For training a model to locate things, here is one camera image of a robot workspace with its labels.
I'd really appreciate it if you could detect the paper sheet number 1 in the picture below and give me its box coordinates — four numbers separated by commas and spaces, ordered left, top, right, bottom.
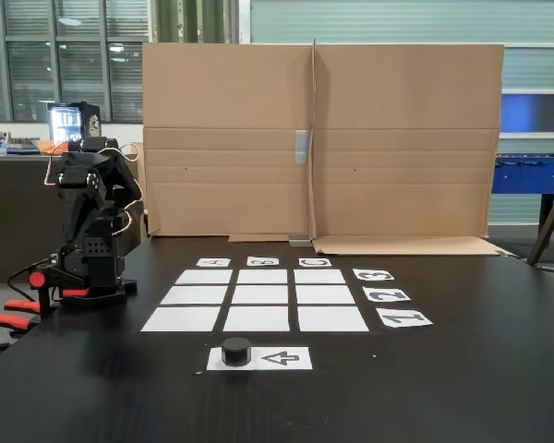
376, 309, 434, 329

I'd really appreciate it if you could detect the white arrow paper sheet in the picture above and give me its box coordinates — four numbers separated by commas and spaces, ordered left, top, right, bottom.
206, 346, 314, 371

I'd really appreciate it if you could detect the orange snack bag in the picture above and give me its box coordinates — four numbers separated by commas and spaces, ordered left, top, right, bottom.
36, 139, 70, 156

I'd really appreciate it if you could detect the white paper grid square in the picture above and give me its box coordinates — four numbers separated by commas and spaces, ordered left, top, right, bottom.
175, 269, 234, 284
294, 269, 347, 284
223, 305, 291, 332
297, 305, 370, 332
236, 269, 289, 284
160, 285, 229, 305
231, 284, 289, 305
140, 306, 222, 332
295, 284, 356, 305

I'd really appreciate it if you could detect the red handled clamp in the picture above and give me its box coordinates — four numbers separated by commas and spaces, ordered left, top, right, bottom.
0, 298, 42, 336

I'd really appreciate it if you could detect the dark brown counter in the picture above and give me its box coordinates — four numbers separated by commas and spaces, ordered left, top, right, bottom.
0, 154, 145, 283

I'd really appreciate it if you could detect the paper sheet number 2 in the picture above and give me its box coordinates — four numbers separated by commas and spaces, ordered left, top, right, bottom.
362, 287, 412, 304

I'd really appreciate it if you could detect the black mini fridge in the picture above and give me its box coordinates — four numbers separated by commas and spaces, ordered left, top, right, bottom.
47, 102, 103, 151

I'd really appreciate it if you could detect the row of small bottles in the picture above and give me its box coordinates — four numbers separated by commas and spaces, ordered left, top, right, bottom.
0, 130, 42, 157

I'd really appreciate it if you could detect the blue foosball table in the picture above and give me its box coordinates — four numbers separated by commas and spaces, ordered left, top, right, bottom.
491, 152, 554, 236

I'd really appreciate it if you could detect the black red table clamp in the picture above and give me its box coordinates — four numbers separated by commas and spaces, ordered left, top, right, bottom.
27, 262, 93, 319

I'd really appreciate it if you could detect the black round token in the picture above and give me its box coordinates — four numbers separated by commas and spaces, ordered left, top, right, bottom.
221, 337, 253, 368

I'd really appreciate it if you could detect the brown cardboard panel with flap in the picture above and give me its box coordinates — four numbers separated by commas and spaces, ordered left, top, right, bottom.
309, 39, 512, 257

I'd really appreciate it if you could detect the paper sheet number 3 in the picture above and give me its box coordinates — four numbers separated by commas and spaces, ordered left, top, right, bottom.
352, 269, 396, 281

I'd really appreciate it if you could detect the brown wooden leg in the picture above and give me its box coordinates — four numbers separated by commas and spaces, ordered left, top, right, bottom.
527, 174, 554, 268

